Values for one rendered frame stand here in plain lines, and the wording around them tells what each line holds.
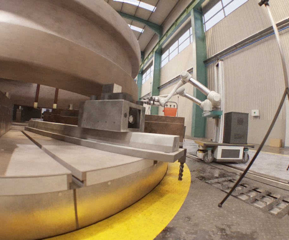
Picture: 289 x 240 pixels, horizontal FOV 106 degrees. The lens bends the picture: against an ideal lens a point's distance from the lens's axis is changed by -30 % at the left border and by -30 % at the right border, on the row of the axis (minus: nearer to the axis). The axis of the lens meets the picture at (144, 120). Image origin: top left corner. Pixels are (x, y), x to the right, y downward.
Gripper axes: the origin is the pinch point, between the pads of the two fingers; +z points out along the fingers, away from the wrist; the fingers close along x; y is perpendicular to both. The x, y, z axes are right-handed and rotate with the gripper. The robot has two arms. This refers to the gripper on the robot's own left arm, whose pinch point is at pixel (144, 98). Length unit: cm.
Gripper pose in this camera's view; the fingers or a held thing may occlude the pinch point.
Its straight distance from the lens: 265.3
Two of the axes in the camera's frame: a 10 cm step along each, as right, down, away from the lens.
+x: 0.7, -0.3, -10.0
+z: -9.9, -0.8, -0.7
